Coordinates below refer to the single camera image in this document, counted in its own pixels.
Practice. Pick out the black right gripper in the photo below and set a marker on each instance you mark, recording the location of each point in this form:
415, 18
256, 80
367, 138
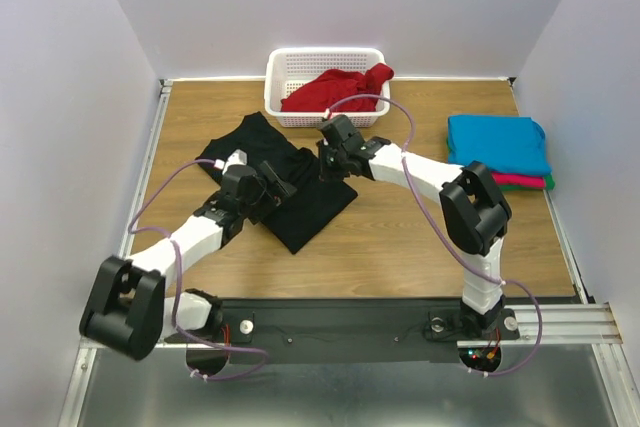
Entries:
327, 159

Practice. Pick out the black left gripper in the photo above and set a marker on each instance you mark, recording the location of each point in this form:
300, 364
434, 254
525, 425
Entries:
271, 201

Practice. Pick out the black t shirt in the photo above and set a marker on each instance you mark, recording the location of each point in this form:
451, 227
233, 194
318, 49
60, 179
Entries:
315, 204

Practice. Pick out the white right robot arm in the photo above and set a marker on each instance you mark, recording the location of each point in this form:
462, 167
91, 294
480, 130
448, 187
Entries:
475, 211

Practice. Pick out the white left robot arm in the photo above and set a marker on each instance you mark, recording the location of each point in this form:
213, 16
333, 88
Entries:
128, 310

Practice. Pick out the red t shirt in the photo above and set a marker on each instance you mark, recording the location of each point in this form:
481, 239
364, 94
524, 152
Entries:
333, 85

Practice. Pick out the white plastic basket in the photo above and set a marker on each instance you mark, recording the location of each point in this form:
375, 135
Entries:
302, 83

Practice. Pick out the folded pink t shirt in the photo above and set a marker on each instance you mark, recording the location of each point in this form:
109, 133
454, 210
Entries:
524, 181

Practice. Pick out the folded blue t shirt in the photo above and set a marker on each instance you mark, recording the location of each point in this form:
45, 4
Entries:
505, 144

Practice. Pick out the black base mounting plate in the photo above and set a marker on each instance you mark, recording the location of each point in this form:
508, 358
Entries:
357, 330

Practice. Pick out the folded green t shirt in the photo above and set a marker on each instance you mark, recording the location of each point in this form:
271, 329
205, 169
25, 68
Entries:
550, 185

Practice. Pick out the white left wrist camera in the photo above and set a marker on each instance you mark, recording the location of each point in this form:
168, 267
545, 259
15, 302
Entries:
237, 157

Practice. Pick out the aluminium frame rail left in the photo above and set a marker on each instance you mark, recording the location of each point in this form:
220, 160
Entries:
143, 166

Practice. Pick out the aluminium frame rail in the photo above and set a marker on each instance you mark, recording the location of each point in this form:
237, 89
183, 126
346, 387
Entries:
581, 323
143, 166

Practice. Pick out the aluminium frame rail right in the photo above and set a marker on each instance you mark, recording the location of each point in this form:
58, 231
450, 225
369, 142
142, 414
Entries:
581, 323

